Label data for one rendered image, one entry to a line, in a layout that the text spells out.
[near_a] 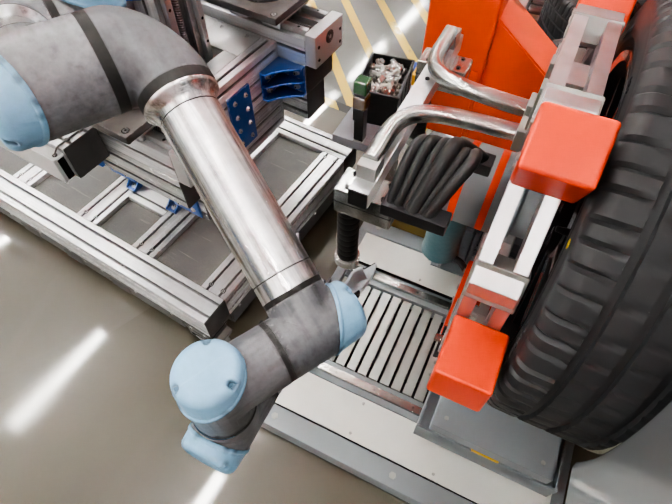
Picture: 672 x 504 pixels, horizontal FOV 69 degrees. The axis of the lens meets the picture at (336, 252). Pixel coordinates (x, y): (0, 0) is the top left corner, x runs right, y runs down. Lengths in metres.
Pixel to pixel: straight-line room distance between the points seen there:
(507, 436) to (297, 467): 0.57
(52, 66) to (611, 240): 0.59
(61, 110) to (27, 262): 1.50
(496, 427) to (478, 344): 0.70
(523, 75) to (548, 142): 0.81
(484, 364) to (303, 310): 0.25
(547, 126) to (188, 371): 0.42
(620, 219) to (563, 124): 0.11
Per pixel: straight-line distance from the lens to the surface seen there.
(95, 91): 0.62
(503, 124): 0.74
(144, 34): 0.63
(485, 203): 0.81
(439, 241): 1.14
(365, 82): 1.38
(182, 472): 1.55
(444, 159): 0.62
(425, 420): 1.40
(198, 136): 0.58
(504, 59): 1.31
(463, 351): 0.66
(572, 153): 0.52
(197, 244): 1.62
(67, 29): 0.63
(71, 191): 1.93
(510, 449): 1.34
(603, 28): 0.78
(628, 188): 0.56
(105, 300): 1.86
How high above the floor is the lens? 1.47
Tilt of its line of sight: 55 degrees down
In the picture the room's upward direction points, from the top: straight up
